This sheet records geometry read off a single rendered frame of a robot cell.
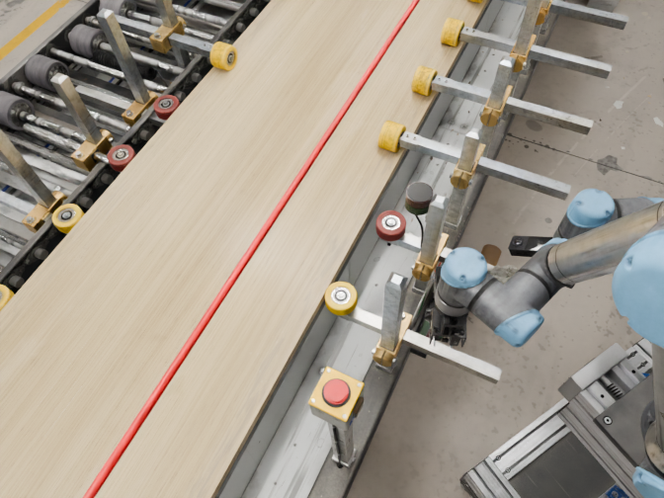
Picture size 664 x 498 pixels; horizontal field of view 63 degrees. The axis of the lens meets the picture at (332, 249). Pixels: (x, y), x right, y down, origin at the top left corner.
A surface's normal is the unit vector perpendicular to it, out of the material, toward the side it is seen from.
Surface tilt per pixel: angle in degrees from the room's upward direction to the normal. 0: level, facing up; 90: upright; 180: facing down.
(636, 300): 83
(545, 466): 0
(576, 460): 0
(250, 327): 0
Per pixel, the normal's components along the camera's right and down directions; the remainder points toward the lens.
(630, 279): -0.77, 0.51
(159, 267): -0.04, -0.52
